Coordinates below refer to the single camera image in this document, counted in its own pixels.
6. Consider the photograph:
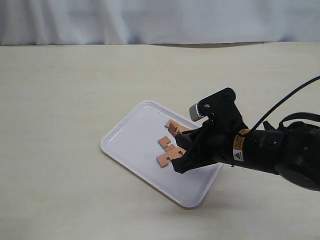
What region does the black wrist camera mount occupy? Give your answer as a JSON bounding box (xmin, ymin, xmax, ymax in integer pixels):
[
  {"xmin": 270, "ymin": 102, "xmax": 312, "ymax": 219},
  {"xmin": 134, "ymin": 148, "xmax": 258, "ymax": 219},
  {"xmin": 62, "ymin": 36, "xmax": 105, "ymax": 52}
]
[{"xmin": 189, "ymin": 87, "xmax": 248, "ymax": 134}]

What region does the white plastic tray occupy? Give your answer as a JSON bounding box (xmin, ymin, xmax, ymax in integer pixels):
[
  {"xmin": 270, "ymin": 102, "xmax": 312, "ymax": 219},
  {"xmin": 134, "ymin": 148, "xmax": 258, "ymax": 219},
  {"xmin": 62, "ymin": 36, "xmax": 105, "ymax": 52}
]
[{"xmin": 100, "ymin": 100, "xmax": 223, "ymax": 208}]

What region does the notched wooden block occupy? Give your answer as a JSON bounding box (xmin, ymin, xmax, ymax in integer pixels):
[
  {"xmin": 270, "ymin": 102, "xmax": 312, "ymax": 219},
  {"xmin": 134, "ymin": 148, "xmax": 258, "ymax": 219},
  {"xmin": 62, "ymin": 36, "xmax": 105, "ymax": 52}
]
[
  {"xmin": 158, "ymin": 136, "xmax": 176, "ymax": 152},
  {"xmin": 156, "ymin": 147, "xmax": 186, "ymax": 168}
]

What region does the black camera cable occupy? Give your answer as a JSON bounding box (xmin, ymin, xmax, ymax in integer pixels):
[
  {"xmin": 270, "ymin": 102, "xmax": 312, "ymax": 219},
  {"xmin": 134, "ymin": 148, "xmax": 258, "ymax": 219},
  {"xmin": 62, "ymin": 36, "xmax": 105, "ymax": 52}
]
[{"xmin": 237, "ymin": 74, "xmax": 320, "ymax": 141}]

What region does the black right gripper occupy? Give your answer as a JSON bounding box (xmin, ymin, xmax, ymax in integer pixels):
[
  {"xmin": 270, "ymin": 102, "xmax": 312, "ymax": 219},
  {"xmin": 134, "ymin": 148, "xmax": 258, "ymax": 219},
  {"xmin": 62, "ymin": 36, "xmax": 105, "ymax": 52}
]
[{"xmin": 171, "ymin": 125, "xmax": 285, "ymax": 175}]

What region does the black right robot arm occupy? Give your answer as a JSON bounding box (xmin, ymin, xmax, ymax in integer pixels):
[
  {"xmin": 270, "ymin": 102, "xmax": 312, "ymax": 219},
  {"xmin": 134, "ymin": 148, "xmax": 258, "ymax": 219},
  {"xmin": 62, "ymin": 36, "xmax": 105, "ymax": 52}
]
[{"xmin": 171, "ymin": 121, "xmax": 320, "ymax": 191}]

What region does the light brown wooden block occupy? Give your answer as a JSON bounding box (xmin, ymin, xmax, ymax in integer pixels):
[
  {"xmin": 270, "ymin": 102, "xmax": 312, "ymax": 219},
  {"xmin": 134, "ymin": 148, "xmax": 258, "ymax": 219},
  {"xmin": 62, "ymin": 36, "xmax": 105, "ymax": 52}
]
[{"xmin": 164, "ymin": 119, "xmax": 178, "ymax": 129}]

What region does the white backdrop curtain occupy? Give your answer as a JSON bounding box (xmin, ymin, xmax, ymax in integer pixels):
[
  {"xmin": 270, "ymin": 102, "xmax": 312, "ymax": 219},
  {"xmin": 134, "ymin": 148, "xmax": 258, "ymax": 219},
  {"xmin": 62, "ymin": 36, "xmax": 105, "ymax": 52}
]
[{"xmin": 0, "ymin": 0, "xmax": 320, "ymax": 45}]

